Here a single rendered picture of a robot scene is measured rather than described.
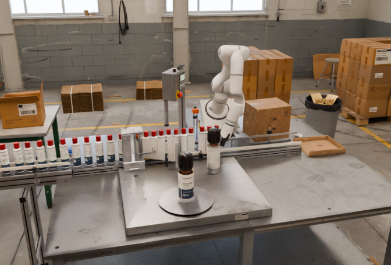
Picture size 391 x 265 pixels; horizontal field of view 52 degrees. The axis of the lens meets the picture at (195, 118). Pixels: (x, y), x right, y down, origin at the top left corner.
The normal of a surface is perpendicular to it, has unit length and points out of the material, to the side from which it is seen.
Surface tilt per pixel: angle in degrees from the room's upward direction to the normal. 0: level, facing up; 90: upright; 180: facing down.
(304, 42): 90
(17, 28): 90
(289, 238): 0
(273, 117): 90
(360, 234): 0
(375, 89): 90
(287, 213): 0
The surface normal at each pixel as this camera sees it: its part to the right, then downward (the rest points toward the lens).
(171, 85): -0.36, 0.32
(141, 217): 0.00, -0.94
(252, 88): 0.19, 0.36
